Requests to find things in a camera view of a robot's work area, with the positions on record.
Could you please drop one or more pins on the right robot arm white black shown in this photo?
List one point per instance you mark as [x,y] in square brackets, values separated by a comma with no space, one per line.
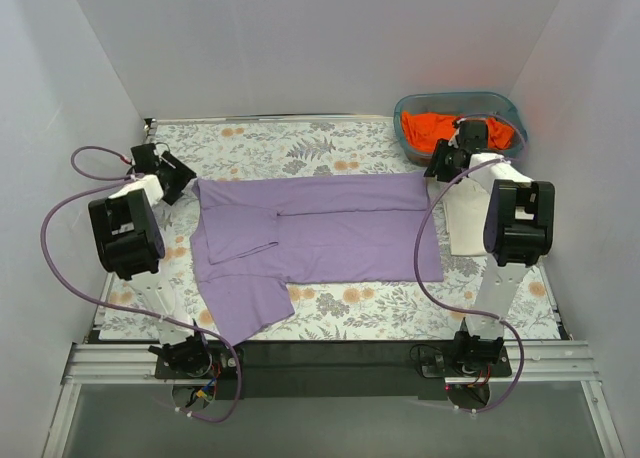
[517,232]

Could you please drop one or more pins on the folded white t shirt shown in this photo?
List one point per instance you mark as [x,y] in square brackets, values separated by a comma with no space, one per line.
[466,205]

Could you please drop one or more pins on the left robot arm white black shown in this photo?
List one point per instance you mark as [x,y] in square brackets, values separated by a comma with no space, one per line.
[130,244]

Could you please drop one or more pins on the aluminium frame rail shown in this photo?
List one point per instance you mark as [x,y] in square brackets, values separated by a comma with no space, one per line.
[121,363]

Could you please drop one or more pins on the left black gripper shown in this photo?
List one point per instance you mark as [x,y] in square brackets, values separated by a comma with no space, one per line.
[176,176]

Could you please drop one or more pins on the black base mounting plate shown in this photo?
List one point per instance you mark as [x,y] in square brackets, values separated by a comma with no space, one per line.
[288,369]

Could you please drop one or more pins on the orange t shirt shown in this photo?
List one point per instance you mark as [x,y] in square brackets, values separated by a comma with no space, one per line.
[422,131]

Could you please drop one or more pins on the teal plastic basket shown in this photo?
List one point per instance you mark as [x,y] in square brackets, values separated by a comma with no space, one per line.
[459,104]

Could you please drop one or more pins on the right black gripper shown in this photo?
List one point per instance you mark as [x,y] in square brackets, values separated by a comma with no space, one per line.
[439,161]

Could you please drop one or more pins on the purple t shirt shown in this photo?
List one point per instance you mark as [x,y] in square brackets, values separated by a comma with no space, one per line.
[253,238]

